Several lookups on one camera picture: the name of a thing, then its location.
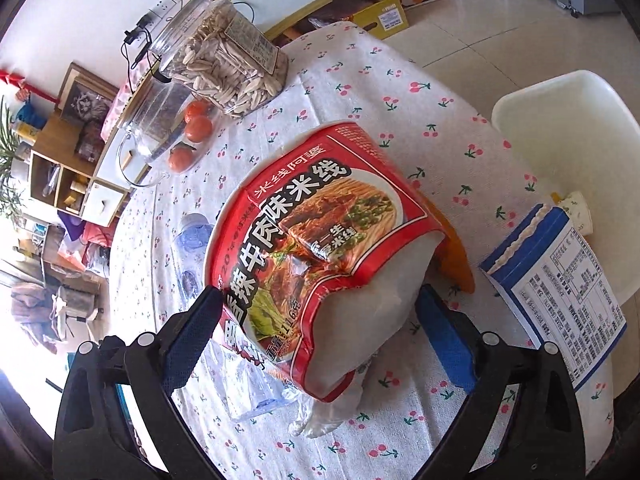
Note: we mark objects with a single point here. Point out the blue watering can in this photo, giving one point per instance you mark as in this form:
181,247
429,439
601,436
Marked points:
34,112

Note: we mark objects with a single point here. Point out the glass teapot with bamboo lid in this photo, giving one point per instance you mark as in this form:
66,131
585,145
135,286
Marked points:
150,120

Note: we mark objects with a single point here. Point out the brown snack jar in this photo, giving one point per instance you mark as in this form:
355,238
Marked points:
90,140

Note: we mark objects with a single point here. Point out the cherry print tablecloth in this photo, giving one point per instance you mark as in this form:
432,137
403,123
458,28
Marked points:
380,110

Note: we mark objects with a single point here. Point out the yellow cardboard box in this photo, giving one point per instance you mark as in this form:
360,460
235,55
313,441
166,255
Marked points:
385,15

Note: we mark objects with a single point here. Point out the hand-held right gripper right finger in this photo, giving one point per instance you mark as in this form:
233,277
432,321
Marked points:
445,340

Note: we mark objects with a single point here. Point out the orange mandarin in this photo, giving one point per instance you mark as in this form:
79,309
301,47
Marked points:
199,129
181,156
197,108

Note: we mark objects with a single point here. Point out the orange snack packet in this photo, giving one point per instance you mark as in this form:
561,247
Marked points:
452,255

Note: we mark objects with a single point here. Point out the purple cloth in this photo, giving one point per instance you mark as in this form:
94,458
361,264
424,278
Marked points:
72,225

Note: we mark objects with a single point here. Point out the wooden shelf unit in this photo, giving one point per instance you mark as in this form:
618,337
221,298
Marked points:
50,135

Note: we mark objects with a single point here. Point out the blue white labelled box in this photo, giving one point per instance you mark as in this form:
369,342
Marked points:
555,300

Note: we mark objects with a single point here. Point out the clear jar of seeds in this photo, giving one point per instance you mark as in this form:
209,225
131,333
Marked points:
225,70

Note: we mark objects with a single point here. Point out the green potted plant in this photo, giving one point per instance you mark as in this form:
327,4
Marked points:
7,160

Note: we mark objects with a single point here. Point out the yellow bottle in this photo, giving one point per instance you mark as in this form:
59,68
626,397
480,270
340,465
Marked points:
27,128

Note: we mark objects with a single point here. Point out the framed cat picture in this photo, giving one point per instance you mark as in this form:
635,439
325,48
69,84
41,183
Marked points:
87,102

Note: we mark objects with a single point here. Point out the clear glass plate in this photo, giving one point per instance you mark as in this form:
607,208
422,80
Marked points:
216,120

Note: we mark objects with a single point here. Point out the red noodle packet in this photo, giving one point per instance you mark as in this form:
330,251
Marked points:
310,220

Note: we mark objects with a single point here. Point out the long wooden tv cabinet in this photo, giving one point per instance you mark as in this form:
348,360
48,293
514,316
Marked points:
280,17

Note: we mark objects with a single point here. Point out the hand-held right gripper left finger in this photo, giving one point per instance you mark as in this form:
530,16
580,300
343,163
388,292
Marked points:
195,330

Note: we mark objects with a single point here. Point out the white plastic bin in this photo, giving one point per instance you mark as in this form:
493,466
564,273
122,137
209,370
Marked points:
565,130

